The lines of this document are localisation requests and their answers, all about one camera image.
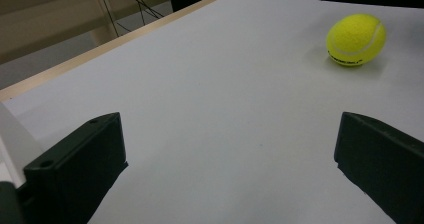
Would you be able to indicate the white foam board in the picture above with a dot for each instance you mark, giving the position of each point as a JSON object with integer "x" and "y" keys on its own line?
{"x": 216, "y": 100}

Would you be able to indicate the light wooden shelf unit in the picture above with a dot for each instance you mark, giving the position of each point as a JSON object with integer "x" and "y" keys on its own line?
{"x": 40, "y": 20}

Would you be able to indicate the yellow tennis ball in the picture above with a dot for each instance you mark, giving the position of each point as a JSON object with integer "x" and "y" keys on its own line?
{"x": 355, "y": 39}

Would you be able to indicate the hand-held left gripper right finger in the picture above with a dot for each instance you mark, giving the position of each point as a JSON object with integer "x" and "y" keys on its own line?
{"x": 383, "y": 164}

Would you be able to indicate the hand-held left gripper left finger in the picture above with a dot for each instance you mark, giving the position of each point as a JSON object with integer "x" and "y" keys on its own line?
{"x": 73, "y": 170}

